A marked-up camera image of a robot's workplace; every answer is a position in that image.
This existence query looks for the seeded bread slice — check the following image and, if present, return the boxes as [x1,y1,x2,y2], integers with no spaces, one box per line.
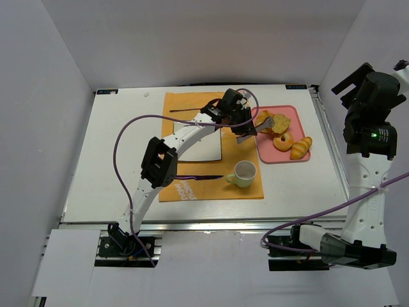
[272,114,291,134]

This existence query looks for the sugared ring donut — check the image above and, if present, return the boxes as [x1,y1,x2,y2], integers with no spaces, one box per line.
[273,132,294,152]

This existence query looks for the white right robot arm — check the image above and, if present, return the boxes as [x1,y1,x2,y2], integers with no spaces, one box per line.
[290,59,408,269]

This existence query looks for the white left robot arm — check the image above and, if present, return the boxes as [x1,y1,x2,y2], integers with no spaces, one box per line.
[107,88,274,240]

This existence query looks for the twisted glazed bun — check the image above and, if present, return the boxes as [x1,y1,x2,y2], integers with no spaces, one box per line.
[255,110,275,134]

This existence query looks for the pink tray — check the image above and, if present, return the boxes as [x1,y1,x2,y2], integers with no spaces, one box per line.
[256,105,312,164]

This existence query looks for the white square plate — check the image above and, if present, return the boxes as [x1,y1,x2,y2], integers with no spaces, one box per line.
[178,126,222,162]

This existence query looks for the pale green mug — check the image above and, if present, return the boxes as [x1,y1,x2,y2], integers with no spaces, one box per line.
[226,161,257,188]

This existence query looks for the black logo sticker right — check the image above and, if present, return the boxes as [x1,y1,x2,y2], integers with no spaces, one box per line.
[285,84,308,90]

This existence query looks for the black logo sticker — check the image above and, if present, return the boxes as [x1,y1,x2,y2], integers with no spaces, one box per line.
[285,84,308,90]
[96,89,118,95]

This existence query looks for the striped croissant roll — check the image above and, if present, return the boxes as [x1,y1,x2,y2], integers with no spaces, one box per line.
[290,136,313,160]

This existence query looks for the metal fork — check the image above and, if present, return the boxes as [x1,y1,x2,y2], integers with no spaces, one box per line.
[169,108,201,113]

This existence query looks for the blue iridescent knife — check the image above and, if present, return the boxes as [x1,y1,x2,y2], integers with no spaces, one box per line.
[175,175,224,180]

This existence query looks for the orange placemat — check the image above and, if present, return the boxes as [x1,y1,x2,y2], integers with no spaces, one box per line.
[158,92,264,202]

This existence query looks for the black logo sticker left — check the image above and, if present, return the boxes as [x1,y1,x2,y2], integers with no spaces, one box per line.
[96,89,118,95]

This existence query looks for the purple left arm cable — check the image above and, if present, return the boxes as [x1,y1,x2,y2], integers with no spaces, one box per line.
[113,88,259,267]

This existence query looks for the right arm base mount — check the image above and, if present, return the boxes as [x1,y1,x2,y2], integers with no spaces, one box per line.
[268,247,331,272]

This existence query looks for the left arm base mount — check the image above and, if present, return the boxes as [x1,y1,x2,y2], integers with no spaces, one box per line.
[95,223,158,268]

